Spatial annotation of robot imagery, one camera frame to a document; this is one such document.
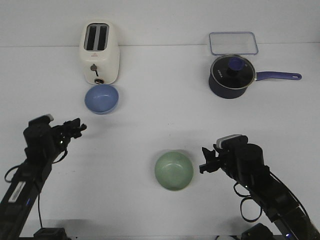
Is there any blue bowl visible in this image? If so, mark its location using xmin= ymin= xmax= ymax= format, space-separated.
xmin=84 ymin=84 xmax=119 ymax=115

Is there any green bowl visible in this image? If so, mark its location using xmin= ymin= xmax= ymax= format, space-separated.
xmin=154 ymin=151 xmax=194 ymax=191

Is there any cream two-slot toaster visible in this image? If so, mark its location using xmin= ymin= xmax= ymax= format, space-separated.
xmin=79 ymin=20 xmax=120 ymax=85

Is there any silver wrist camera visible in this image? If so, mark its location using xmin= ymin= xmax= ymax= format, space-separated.
xmin=216 ymin=134 xmax=248 ymax=149
xmin=28 ymin=113 xmax=54 ymax=126

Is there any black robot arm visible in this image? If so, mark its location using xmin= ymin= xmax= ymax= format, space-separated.
xmin=199 ymin=134 xmax=320 ymax=240
xmin=0 ymin=114 xmax=87 ymax=240

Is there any dark blue saucepan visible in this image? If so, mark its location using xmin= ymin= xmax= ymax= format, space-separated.
xmin=208 ymin=54 xmax=302 ymax=99

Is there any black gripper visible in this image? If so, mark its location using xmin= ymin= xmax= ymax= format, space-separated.
xmin=51 ymin=118 xmax=87 ymax=148
xmin=199 ymin=144 xmax=237 ymax=175

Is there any glass pot lid blue knob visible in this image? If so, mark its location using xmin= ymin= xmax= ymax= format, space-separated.
xmin=210 ymin=54 xmax=256 ymax=90

